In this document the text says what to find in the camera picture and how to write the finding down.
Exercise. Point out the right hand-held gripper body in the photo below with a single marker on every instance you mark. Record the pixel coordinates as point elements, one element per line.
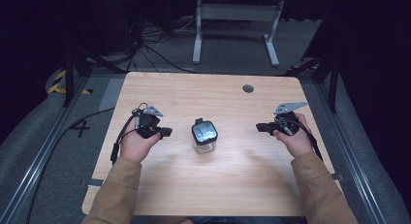
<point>287,117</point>

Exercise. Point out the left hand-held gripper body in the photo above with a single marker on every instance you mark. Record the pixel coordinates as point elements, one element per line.
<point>148,120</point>

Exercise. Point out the glass jar with black lid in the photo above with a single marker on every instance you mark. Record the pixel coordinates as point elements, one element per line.
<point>204,135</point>

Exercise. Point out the person's right hand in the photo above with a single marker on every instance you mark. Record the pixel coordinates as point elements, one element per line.
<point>296,138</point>

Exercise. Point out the person's left hand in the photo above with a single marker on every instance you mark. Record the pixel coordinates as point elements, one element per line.
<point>135,143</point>

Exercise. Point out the black metal stand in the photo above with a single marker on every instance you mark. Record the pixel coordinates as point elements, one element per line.
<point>326,72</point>
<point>77,72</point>

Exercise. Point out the yellow black hazard tape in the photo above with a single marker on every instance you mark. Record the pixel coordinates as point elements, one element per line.
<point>61,85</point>

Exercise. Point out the aluminium floor rail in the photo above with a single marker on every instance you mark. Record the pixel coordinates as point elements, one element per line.
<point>38,159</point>
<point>352,159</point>

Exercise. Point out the white metal table frame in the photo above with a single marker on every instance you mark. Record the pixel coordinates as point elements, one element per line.
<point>237,26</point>

